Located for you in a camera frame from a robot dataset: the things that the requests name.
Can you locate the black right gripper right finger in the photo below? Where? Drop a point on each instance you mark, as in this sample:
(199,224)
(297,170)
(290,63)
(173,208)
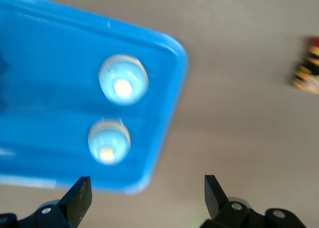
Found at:
(224,208)

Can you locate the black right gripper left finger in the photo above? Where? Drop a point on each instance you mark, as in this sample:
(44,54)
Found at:
(69,208)

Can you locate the blue dome bell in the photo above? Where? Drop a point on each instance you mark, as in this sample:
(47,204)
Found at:
(123,82)
(109,142)

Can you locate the blue plastic tray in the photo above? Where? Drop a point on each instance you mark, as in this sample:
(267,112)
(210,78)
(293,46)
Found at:
(49,88)

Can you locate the red yellow push button switch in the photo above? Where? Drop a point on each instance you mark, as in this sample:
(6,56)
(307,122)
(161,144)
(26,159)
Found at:
(307,71)

